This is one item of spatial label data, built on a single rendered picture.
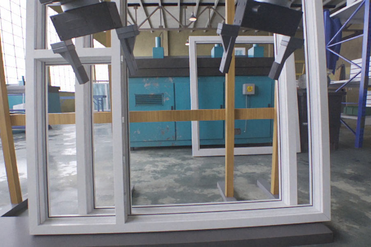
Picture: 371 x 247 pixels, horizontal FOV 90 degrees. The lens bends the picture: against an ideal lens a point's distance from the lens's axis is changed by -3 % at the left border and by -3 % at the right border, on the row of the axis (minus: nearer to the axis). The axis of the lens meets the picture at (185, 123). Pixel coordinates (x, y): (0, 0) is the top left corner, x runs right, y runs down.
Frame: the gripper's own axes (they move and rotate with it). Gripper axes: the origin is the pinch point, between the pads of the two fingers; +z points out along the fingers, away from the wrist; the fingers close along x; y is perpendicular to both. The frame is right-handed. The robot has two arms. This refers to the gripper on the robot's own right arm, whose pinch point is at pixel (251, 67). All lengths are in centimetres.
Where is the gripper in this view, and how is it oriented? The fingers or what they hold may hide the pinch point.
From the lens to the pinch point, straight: 50.9
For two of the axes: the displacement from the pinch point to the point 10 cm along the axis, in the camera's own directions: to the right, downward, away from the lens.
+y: 1.3, 5.1, -8.5
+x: 9.8, 0.7, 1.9
